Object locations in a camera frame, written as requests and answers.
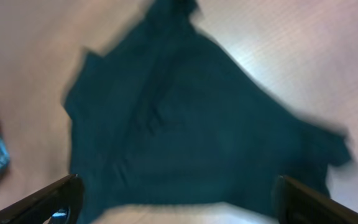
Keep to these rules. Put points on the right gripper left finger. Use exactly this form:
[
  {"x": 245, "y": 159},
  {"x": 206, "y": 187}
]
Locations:
[{"x": 59, "y": 202}]

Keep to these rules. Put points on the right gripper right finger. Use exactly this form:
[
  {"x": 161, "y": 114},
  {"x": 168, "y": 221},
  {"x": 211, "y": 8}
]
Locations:
[{"x": 296, "y": 203}]

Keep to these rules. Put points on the black t-shirt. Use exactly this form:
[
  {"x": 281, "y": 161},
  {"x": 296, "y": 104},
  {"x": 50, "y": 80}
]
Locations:
[{"x": 168, "y": 118}]

